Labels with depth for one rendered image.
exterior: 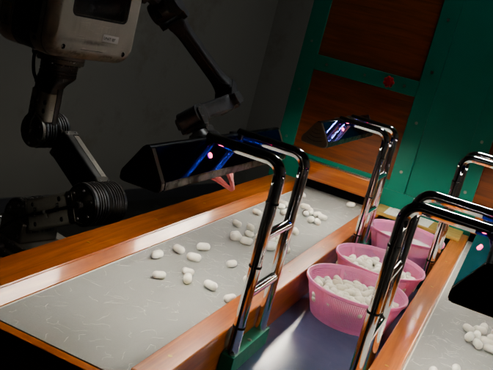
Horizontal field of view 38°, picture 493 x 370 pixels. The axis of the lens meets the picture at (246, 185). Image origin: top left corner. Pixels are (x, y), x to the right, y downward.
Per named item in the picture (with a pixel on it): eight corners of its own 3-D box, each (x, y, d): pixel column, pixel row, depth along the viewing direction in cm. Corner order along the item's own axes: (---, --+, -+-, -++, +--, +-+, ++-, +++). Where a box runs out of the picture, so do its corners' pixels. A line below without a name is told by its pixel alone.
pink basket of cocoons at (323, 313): (283, 313, 176) (293, 278, 174) (315, 286, 200) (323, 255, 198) (386, 355, 167) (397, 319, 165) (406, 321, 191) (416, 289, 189)
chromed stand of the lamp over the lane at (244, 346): (147, 339, 145) (196, 130, 135) (191, 311, 164) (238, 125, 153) (229, 376, 139) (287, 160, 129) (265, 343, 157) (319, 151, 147)
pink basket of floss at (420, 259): (386, 269, 233) (394, 242, 230) (349, 239, 257) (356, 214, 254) (451, 277, 242) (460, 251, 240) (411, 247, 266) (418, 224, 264)
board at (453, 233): (370, 212, 266) (372, 209, 266) (379, 206, 280) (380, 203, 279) (458, 241, 255) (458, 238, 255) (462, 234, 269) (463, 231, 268)
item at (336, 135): (299, 141, 208) (306, 117, 206) (352, 130, 265) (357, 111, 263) (325, 149, 205) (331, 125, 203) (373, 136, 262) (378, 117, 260)
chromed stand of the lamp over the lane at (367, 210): (297, 244, 234) (334, 114, 224) (315, 233, 252) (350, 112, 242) (351, 265, 228) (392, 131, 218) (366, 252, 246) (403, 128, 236)
